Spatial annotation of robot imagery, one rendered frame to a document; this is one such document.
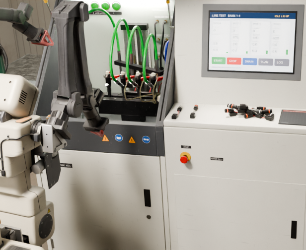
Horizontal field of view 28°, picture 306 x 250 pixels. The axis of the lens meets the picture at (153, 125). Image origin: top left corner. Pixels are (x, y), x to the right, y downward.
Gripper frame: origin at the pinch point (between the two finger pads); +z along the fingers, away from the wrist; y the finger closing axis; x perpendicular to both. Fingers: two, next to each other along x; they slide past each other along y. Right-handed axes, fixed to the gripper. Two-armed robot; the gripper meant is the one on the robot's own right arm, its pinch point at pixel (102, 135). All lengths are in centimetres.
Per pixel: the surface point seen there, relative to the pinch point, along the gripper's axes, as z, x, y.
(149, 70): 16, -55, 1
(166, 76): 7.9, -44.6, -13.5
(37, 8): 132, -218, 205
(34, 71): 134, -144, 172
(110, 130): 16.9, -14.6, 7.3
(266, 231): 65, -2, -67
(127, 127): 15.6, -16.7, -1.3
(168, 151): 27.0, -14.3, -20.7
